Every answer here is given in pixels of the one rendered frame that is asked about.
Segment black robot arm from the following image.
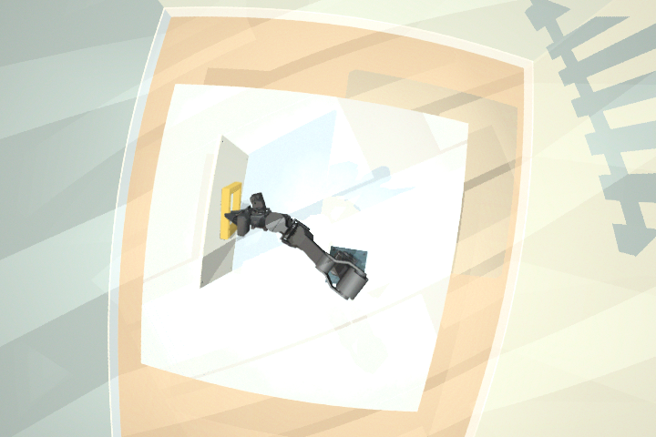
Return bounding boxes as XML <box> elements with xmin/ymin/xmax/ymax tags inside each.
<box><xmin>250</xmin><ymin>192</ymin><xmax>369</xmax><ymax>300</ymax></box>

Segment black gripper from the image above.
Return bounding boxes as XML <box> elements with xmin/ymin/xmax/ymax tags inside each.
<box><xmin>224</xmin><ymin>205</ymin><xmax>272</xmax><ymax>236</ymax></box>

